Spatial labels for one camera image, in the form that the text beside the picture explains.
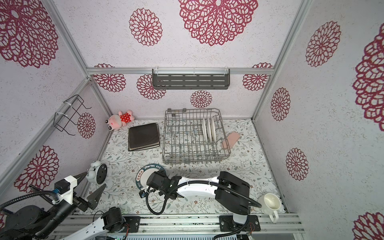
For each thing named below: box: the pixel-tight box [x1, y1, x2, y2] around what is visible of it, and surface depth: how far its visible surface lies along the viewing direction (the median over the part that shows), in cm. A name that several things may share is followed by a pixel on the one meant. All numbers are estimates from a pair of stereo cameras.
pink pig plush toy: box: [105, 110, 135, 131], surface depth 115 cm
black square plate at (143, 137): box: [128, 123, 161, 152], surface depth 105 cm
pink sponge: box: [222, 131, 240, 149], surface depth 108 cm
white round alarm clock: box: [86, 160, 108, 185], surface depth 84 cm
